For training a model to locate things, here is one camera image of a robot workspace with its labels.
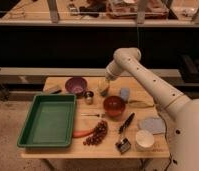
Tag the translucent cream gripper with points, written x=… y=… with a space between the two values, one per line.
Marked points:
x=104 y=80

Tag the metal fork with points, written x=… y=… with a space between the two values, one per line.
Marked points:
x=96 y=115

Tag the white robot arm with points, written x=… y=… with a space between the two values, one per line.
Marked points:
x=182 y=109

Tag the wooden table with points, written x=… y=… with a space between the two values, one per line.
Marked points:
x=107 y=149

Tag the green plastic tray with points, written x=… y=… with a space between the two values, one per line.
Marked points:
x=49 y=122

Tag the orange bowl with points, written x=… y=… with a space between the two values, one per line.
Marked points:
x=114 y=106

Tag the purple bowl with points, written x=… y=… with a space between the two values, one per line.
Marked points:
x=76 y=85

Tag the small metal cup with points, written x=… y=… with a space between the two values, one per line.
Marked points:
x=88 y=95

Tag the bunch of red grapes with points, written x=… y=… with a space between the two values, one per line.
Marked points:
x=100 y=131

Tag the orange carrot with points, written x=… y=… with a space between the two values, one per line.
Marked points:
x=83 y=133

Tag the black handled spatula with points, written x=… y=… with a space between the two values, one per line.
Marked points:
x=123 y=144

